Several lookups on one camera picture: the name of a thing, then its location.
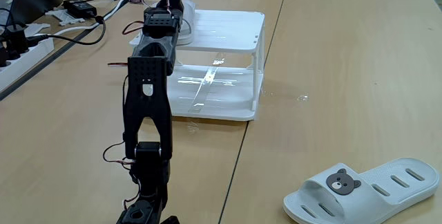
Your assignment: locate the white bear slipper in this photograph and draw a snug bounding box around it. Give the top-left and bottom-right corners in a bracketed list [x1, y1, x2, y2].
[282, 157, 441, 224]
[176, 0, 197, 46]

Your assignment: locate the white two-tier box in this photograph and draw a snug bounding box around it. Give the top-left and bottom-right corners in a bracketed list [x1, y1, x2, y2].
[129, 8, 266, 122]

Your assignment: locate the black power adapter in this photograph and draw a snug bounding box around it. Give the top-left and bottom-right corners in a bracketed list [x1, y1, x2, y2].
[63, 0, 97, 19]

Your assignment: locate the white printed part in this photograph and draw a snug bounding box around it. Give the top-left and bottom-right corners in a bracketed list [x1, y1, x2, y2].
[44, 8, 86, 27]

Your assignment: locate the flat white plastic piece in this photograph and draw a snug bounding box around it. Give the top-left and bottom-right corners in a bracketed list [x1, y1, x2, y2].
[23, 22, 51, 38]

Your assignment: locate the white power strip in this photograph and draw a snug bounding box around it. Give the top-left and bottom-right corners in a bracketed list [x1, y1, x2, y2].
[0, 37, 55, 93]

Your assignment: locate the black power plug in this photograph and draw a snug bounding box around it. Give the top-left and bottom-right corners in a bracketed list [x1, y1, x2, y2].
[5, 23, 29, 55]

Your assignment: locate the white cable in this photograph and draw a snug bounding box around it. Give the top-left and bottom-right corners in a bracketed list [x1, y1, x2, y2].
[60, 0, 131, 35]

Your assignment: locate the black adapter cable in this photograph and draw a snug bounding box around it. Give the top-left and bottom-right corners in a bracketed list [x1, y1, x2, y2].
[27, 15, 107, 46]

